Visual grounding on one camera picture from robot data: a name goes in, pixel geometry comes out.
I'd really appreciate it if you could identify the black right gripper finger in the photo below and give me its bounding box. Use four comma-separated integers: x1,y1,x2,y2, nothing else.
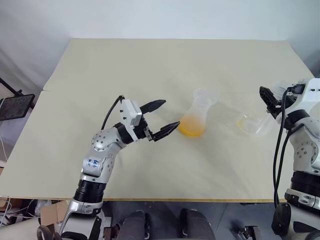
265,105,278,119
259,85,281,107

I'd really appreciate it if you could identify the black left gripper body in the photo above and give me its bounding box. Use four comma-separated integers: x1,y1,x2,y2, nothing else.
134,113,155,142

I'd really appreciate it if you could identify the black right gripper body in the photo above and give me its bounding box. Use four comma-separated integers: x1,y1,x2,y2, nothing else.
274,95,292,124

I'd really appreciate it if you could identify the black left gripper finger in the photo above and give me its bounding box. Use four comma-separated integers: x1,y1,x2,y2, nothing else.
138,99,167,116
151,120,181,143

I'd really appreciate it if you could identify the clear plastic cup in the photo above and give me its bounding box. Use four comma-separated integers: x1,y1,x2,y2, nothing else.
235,111,275,139

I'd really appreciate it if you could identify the clear plastic flask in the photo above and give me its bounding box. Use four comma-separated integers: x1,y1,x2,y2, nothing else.
176,87,222,139

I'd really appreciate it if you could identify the dark rounded shape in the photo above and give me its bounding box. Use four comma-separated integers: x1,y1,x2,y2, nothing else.
117,209,152,240
179,208,216,240

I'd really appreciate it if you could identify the black rounded housing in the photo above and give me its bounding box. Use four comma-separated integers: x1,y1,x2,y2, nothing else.
271,202,293,237

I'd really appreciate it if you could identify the brown cardboard box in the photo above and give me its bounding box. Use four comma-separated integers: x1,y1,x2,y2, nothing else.
39,199,70,227

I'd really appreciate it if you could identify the black tablet screen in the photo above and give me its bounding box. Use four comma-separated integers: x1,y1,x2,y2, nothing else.
0,93,36,122

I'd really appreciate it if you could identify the black metal stand bar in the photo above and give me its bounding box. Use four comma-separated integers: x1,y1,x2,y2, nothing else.
0,76,24,99

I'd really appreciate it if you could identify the black wheel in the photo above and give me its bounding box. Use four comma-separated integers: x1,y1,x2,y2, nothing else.
36,224,62,240

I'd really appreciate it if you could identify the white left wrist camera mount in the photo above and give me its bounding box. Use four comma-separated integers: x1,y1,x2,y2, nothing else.
119,99,144,143

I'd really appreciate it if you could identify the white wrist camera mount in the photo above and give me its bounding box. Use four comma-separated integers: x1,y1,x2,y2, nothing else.
119,99,144,143
272,77,320,116

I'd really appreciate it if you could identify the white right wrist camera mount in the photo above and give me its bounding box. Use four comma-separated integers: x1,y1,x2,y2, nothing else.
272,77,320,116

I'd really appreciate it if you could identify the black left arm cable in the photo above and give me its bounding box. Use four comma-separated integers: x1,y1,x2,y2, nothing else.
101,94,126,131

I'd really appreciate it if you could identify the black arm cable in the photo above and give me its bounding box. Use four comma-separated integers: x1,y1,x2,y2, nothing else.
101,94,126,131
272,84,306,210

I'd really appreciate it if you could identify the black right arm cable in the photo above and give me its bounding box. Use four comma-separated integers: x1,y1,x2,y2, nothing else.
272,84,306,210

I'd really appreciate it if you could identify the silver metal bracket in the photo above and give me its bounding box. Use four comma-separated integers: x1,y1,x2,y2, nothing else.
231,224,263,240

